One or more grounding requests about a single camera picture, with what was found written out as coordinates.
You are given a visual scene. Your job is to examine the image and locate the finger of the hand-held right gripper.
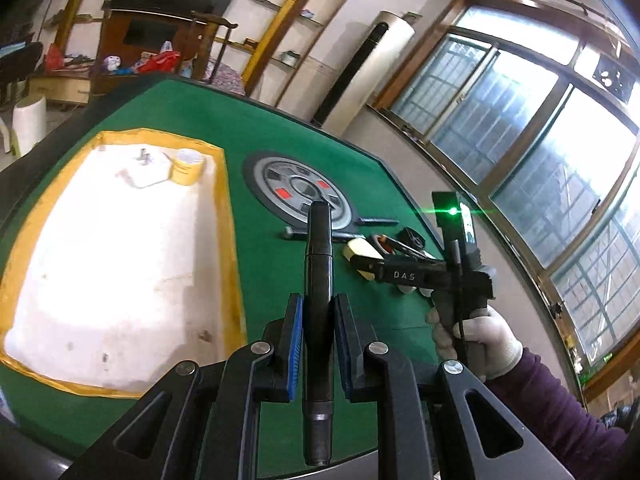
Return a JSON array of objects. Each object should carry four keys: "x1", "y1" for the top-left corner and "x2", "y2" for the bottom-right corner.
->
[{"x1": 372, "y1": 252, "x2": 443, "y2": 288}]

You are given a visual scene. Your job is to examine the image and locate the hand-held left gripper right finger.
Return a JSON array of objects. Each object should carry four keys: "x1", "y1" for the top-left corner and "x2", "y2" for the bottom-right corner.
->
[{"x1": 334, "y1": 292, "x2": 576, "y2": 480}]

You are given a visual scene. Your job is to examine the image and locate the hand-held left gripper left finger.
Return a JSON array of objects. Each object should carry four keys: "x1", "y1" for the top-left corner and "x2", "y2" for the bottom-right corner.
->
[{"x1": 59, "y1": 294, "x2": 306, "y2": 480}]

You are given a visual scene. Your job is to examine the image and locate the black marker yellow caps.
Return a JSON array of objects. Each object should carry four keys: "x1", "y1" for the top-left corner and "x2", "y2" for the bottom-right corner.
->
[{"x1": 344, "y1": 238, "x2": 383, "y2": 282}]

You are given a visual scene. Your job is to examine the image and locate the thick black metal cylinder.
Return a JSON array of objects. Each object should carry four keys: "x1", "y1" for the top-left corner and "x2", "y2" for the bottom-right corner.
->
[{"x1": 301, "y1": 201, "x2": 335, "y2": 467}]

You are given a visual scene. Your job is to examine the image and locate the white cloth mat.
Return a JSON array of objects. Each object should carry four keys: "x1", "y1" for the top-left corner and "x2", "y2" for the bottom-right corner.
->
[{"x1": 0, "y1": 129, "x2": 247, "y2": 401}]

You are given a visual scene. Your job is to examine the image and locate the person's right forearm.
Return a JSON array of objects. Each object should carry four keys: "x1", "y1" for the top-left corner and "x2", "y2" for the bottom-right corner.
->
[{"x1": 482, "y1": 347, "x2": 631, "y2": 480}]

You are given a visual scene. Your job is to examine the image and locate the person's right hand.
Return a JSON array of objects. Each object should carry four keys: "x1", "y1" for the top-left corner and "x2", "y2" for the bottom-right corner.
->
[{"x1": 425, "y1": 305, "x2": 523, "y2": 381}]

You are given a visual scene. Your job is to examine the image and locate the black tape roll red core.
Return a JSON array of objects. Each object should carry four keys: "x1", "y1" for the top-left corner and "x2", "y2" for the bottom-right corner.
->
[{"x1": 370, "y1": 234, "x2": 402, "y2": 257}]

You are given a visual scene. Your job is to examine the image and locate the black round lid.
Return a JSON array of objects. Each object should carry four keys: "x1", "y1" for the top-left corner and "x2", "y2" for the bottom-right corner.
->
[{"x1": 397, "y1": 227, "x2": 429, "y2": 252}]

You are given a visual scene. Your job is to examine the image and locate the thin black rod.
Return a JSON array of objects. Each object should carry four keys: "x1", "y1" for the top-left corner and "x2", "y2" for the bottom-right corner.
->
[{"x1": 284, "y1": 216, "x2": 399, "y2": 239}]

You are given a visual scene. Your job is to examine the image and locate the wooden framed window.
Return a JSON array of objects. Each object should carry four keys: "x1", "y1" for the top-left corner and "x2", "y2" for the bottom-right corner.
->
[{"x1": 372, "y1": 0, "x2": 640, "y2": 403}]

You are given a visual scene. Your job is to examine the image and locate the round grey table centre panel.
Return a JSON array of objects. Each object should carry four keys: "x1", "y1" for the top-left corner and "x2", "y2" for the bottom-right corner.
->
[{"x1": 242, "y1": 151, "x2": 361, "y2": 240}]

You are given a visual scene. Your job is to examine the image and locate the cream tower air conditioner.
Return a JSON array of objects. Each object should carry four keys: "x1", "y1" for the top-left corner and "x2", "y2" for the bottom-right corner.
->
[{"x1": 310, "y1": 10, "x2": 417, "y2": 132}]

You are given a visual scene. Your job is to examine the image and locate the yellow tape roll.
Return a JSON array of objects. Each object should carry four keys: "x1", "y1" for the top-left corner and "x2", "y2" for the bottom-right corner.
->
[{"x1": 170, "y1": 148, "x2": 205, "y2": 187}]

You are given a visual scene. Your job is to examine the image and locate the white power adapter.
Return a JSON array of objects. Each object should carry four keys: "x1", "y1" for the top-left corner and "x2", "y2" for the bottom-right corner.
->
[{"x1": 116, "y1": 146, "x2": 173, "y2": 190}]

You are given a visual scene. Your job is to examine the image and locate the dark wooden chair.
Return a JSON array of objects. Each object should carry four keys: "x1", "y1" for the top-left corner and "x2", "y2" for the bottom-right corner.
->
[{"x1": 187, "y1": 10, "x2": 240, "y2": 87}]

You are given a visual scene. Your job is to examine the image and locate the red plastic bag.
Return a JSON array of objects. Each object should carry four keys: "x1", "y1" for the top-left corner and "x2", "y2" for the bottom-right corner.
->
[{"x1": 136, "y1": 50, "x2": 182, "y2": 76}]

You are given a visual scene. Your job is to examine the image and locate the white plastic stool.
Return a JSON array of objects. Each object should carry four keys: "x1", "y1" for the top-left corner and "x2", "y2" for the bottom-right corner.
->
[{"x1": 11, "y1": 96, "x2": 49, "y2": 159}]

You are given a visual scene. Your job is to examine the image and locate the brown wooden television cabinet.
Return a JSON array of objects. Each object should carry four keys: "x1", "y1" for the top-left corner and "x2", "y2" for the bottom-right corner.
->
[{"x1": 94, "y1": 9, "x2": 201, "y2": 96}]

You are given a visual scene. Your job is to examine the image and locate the yellow framed wall shelf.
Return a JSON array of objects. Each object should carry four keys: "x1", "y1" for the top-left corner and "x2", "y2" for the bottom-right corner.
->
[{"x1": 235, "y1": 0, "x2": 362, "y2": 98}]

